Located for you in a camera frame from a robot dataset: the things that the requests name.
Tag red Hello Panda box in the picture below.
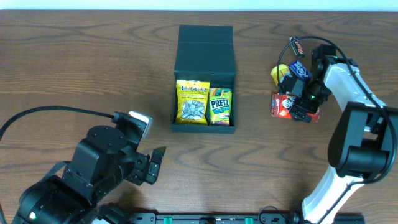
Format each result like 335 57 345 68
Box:
271 93 320 123

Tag yellow sunflower seed bag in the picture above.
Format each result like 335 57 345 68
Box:
175 80 210 125

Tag black gift box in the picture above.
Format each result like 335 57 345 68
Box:
171 24 237 134

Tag green Pretz snack box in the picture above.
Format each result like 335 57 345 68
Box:
208 88 232 126

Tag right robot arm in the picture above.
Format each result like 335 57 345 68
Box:
285 53 397 223

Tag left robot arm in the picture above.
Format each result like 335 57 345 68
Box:
13 126 166 223

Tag blue Eclipse gum box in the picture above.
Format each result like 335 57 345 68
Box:
289 60 312 82

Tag yellow M&M's tube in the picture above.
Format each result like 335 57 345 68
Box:
271 64 292 86

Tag black Mars chocolate bar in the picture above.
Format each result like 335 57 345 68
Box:
290 36 305 58

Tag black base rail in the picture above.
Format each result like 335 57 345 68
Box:
93 212 365 224

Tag left black cable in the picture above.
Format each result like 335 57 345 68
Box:
0 105 125 141

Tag black cable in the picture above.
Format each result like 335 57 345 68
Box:
0 105 125 141
275 35 397 184

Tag right black cable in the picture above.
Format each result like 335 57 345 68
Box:
275 35 397 184

